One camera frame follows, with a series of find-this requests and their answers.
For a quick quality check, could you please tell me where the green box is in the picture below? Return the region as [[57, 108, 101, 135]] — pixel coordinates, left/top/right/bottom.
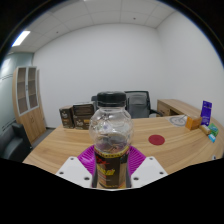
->
[[208, 123, 220, 138]]

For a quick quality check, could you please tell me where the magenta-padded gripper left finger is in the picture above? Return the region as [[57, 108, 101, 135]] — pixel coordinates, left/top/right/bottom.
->
[[55, 144, 98, 189]]

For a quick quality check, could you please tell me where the flat round red coaster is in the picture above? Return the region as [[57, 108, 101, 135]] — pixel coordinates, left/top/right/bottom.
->
[[148, 134, 166, 146]]

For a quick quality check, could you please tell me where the purple standing card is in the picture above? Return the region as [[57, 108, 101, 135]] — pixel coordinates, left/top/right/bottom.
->
[[200, 100, 213, 127]]

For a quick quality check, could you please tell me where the grey mesh office chair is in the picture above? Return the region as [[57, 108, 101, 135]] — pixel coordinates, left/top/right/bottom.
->
[[124, 90, 164, 120]]

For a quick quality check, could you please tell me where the wooden side desk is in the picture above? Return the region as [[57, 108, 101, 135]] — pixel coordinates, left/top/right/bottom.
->
[[156, 98, 204, 118]]

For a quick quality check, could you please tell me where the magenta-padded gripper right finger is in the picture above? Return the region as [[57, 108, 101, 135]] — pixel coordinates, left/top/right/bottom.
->
[[128, 145, 169, 189]]

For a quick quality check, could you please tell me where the wooden shelf cabinet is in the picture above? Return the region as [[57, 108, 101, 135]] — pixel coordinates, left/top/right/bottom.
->
[[12, 65, 47, 145]]

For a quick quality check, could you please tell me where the small tan box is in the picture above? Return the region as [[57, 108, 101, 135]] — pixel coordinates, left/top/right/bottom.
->
[[198, 124, 212, 136]]

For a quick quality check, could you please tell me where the clear drink bottle black cap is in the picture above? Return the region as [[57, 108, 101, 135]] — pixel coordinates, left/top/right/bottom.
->
[[88, 91, 134, 190]]

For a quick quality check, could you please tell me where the small blue box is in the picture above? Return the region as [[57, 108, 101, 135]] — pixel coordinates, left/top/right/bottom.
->
[[207, 133, 217, 144]]

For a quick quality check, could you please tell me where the brown cardboard box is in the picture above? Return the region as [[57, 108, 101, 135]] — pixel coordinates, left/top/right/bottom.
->
[[73, 114, 93, 131]]

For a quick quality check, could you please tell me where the black sofa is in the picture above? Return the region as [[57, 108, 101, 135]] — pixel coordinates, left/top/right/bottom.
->
[[0, 122, 33, 163]]

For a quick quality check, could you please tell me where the dark brown carton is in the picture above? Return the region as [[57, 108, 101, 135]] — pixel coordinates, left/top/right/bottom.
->
[[59, 105, 76, 130]]

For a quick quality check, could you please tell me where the orange box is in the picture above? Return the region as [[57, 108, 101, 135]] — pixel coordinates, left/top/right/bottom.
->
[[185, 115, 203, 131]]

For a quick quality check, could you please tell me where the ceiling light panel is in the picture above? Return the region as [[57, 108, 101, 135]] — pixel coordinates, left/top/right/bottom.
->
[[11, 30, 32, 48]]

